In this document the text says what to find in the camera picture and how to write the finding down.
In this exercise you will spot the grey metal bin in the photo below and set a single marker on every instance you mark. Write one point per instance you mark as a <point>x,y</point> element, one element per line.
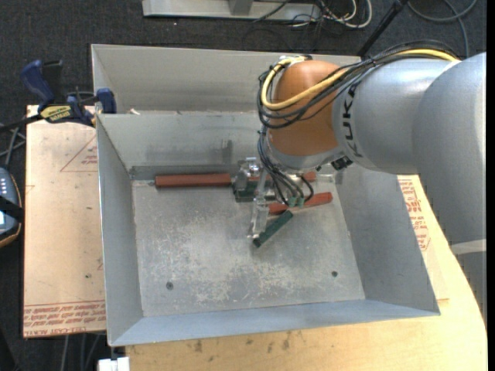
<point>201,253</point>

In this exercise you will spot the dark green flat block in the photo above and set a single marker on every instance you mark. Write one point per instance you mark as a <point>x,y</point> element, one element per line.
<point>276,226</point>
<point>243,196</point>

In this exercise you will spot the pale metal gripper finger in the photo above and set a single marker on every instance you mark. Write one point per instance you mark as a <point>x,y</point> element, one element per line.
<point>258,222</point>
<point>243,180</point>

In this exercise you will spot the brown cardboard board, red print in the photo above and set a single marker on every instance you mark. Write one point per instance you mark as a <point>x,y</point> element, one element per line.
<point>62,222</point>

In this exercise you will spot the red-brown flat block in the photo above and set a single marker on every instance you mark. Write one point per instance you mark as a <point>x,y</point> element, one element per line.
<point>310,176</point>
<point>319,199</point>
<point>193,180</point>

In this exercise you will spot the black cylinder on white bracket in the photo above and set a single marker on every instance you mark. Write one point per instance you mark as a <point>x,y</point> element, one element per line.
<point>342,162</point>

